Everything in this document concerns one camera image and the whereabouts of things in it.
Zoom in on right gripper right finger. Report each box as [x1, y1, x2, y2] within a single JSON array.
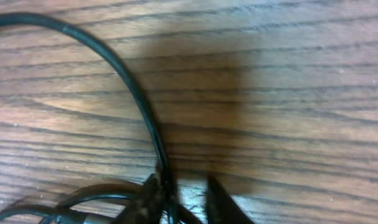
[[205, 175, 255, 224]]

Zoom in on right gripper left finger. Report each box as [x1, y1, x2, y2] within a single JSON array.
[[111, 174, 164, 224]]

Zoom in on black cable silver plugs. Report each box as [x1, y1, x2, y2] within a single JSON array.
[[0, 12, 205, 224]]

